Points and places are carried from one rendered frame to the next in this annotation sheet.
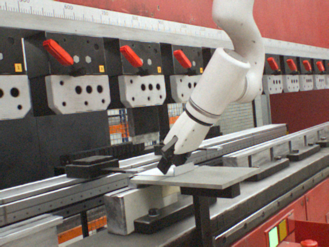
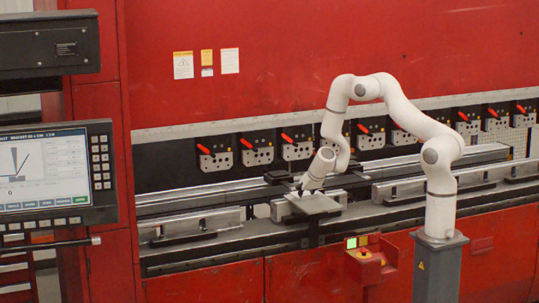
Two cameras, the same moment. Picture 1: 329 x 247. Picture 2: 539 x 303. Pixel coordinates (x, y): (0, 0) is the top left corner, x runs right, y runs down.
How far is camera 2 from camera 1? 2.63 m
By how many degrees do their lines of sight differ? 30
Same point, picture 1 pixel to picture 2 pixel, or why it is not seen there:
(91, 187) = (276, 189)
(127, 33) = (289, 122)
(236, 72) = (323, 163)
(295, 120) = not seen: outside the picture
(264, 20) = (433, 83)
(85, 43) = (261, 133)
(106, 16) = (276, 117)
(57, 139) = not seen: hidden behind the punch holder
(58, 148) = not seen: hidden behind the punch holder
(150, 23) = (306, 113)
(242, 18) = (330, 137)
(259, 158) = (407, 189)
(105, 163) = (284, 178)
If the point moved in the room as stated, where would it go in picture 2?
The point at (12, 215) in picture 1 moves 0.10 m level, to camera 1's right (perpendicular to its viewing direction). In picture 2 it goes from (228, 198) to (246, 201)
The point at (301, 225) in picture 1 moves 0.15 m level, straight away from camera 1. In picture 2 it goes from (382, 241) to (400, 232)
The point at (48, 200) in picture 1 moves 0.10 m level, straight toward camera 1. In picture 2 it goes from (248, 193) to (245, 200)
